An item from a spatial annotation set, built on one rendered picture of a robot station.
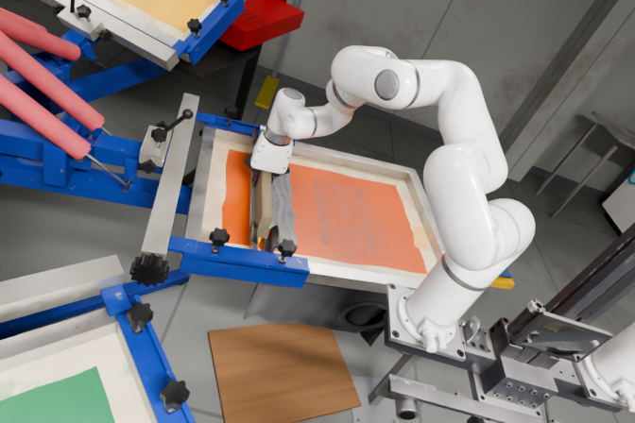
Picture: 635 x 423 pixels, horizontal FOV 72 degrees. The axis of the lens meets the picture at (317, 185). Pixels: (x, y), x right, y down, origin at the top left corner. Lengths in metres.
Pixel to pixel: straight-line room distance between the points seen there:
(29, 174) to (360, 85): 0.90
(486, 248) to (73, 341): 0.72
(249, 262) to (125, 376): 0.34
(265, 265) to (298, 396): 1.08
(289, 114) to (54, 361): 0.67
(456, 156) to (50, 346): 0.75
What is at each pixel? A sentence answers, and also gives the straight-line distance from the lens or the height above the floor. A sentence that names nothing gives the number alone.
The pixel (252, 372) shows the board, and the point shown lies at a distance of 2.05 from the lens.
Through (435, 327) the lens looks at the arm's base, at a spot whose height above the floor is 1.18.
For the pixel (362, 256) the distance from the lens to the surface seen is 1.27.
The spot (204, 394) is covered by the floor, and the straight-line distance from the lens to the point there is 1.99.
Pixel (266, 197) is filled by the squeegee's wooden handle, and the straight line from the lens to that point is 1.14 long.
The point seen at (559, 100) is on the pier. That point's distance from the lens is 4.33.
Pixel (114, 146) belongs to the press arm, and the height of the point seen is 1.04.
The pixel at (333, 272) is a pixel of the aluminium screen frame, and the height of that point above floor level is 0.99.
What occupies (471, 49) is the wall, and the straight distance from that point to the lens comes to 4.23.
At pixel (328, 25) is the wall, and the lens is 4.06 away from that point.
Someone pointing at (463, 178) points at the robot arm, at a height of 1.49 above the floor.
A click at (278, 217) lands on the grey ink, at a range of 1.25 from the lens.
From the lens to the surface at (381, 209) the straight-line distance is 1.47.
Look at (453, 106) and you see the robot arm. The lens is 0.78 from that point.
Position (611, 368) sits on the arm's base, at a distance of 1.15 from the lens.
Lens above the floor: 1.78
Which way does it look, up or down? 35 degrees down
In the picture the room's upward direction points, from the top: 24 degrees clockwise
